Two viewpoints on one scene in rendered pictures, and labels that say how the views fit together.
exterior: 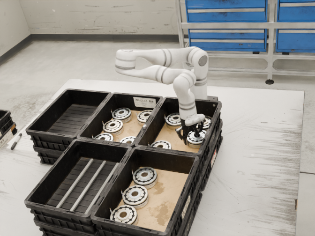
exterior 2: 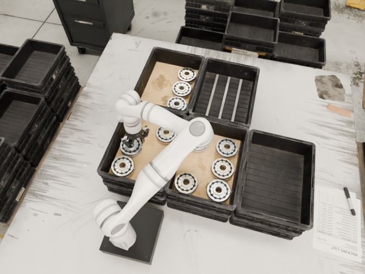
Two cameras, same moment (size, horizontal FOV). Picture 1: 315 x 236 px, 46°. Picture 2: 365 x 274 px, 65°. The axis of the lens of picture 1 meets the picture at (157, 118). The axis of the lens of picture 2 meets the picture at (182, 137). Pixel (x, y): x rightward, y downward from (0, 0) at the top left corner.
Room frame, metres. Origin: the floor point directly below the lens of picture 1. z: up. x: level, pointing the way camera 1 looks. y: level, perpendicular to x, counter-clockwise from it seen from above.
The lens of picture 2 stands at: (2.04, -0.08, 2.05)
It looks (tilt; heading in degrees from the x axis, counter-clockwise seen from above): 59 degrees down; 166
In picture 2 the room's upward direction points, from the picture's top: 2 degrees clockwise
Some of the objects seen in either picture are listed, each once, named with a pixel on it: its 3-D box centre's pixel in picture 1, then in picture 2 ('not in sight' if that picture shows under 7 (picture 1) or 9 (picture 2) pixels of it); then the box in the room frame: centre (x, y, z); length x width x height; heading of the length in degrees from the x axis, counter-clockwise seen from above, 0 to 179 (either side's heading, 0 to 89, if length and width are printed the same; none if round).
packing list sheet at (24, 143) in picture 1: (35, 131); (337, 220); (1.85, 0.73, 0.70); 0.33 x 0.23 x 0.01; 155
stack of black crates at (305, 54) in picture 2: not in sight; (292, 62); (0.49, 1.22, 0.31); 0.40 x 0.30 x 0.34; 65
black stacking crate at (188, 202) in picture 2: (124, 126); (208, 163); (1.51, 0.17, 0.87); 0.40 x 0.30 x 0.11; 153
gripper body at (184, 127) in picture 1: (189, 122); (134, 131); (1.33, -0.14, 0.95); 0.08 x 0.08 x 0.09
